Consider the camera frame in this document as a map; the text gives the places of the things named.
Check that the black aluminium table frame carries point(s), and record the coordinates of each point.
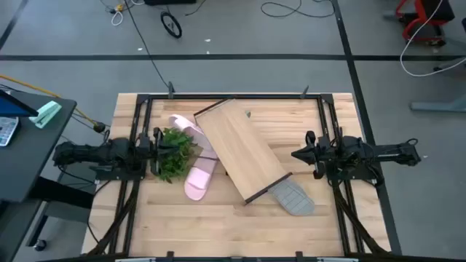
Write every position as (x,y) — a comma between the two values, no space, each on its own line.
(236,97)

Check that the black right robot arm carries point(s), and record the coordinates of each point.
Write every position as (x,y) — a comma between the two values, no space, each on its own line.
(382,151)

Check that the mint green stapler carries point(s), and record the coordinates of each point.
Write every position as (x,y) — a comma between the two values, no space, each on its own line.
(45,113)

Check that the artificial green leafy plant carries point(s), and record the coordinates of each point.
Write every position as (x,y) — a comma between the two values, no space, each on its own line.
(174,160)

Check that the wooden shelf with black frame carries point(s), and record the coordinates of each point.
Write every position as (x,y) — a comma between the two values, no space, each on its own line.
(240,149)

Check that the black side desk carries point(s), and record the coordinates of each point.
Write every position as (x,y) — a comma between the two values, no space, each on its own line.
(32,156)

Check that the black floor tape strip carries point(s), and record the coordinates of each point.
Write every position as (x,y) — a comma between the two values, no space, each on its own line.
(343,36)
(14,20)
(255,57)

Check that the black table clamp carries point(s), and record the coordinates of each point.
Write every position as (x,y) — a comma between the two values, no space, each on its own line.
(299,254)
(170,254)

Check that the white calculator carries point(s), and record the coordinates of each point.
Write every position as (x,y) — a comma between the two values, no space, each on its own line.
(8,131)

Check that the red and black cart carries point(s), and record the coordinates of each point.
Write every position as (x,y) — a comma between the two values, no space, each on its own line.
(437,9)

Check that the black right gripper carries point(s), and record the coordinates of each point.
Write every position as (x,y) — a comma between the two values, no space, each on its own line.
(327,153)

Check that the black floor box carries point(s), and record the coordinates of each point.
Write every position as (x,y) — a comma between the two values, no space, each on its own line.
(167,1)

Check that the grey desk foot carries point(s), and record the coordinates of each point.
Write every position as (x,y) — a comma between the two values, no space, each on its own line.
(437,106)

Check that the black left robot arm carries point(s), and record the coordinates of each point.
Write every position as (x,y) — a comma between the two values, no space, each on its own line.
(91,154)

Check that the monitor with blue screen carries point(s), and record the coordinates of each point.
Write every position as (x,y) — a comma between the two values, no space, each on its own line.
(11,107)

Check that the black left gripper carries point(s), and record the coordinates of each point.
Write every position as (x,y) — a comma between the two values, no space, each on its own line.
(147,149)

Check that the pink slide sandal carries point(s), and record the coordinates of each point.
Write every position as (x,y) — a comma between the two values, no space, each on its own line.
(185,125)
(196,185)

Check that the yellow plug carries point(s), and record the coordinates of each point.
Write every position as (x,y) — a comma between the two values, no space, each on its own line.
(119,7)

